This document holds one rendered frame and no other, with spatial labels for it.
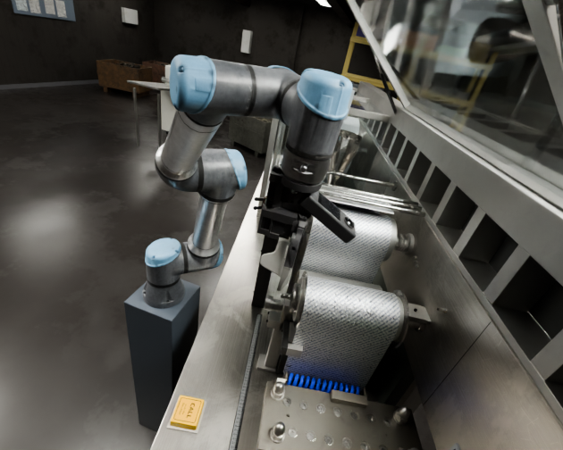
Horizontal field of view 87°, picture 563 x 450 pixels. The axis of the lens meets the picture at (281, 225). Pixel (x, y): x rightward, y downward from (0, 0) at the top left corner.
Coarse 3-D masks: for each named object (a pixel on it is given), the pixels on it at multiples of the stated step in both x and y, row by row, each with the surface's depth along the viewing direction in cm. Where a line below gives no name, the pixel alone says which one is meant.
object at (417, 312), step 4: (408, 304) 78; (412, 304) 78; (416, 304) 78; (412, 308) 77; (416, 308) 77; (420, 308) 77; (424, 308) 78; (412, 312) 75; (416, 312) 76; (420, 312) 76; (424, 312) 77; (412, 316) 74; (416, 316) 75; (420, 316) 75; (424, 316) 75; (428, 316) 76; (412, 320) 75; (416, 320) 75; (420, 320) 74; (424, 320) 74; (428, 320) 75
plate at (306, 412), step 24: (264, 408) 74; (288, 408) 75; (312, 408) 76; (336, 408) 78; (360, 408) 79; (384, 408) 80; (264, 432) 70; (288, 432) 71; (312, 432) 72; (336, 432) 73; (360, 432) 74; (384, 432) 75; (408, 432) 76
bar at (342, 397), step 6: (336, 390) 80; (336, 396) 78; (342, 396) 79; (348, 396) 79; (354, 396) 79; (360, 396) 80; (336, 402) 79; (342, 402) 78; (348, 402) 78; (354, 402) 78; (360, 402) 78; (366, 402) 79
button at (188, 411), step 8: (184, 400) 82; (192, 400) 83; (200, 400) 83; (176, 408) 80; (184, 408) 81; (192, 408) 81; (200, 408) 81; (176, 416) 79; (184, 416) 79; (192, 416) 79; (176, 424) 78; (184, 424) 78; (192, 424) 78
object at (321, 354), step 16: (304, 336) 76; (320, 336) 75; (304, 352) 79; (320, 352) 78; (336, 352) 78; (352, 352) 77; (368, 352) 77; (384, 352) 76; (288, 368) 83; (304, 368) 82; (320, 368) 82; (336, 368) 81; (352, 368) 80; (368, 368) 80; (352, 384) 84
